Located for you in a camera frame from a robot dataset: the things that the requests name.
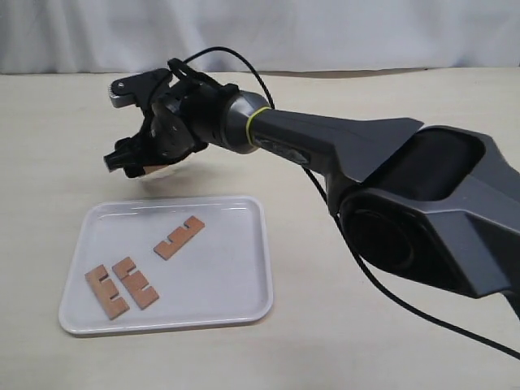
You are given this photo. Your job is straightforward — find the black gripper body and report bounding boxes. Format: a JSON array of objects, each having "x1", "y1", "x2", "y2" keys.
[{"x1": 135, "y1": 79, "x2": 238, "y2": 165}]

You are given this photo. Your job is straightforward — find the black cable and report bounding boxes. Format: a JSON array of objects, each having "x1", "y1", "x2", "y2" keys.
[{"x1": 167, "y1": 45, "x2": 520, "y2": 360}]

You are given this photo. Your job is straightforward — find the brown notched wooden piece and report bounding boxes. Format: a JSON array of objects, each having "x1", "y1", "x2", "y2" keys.
[{"x1": 143, "y1": 165, "x2": 168, "y2": 176}]

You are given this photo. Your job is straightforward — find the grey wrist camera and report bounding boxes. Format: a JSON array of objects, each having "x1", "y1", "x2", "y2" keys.
[{"x1": 108, "y1": 68, "x2": 171, "y2": 112}]

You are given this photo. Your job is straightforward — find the white plastic tray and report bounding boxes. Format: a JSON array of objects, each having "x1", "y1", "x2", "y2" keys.
[{"x1": 58, "y1": 196, "x2": 274, "y2": 336}]

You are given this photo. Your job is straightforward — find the white backdrop curtain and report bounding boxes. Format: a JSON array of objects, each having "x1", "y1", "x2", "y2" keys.
[{"x1": 1, "y1": 1, "x2": 519, "y2": 73}]

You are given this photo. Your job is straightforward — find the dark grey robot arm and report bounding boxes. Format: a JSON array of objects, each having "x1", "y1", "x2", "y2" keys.
[{"x1": 105, "y1": 77, "x2": 519, "y2": 310}]

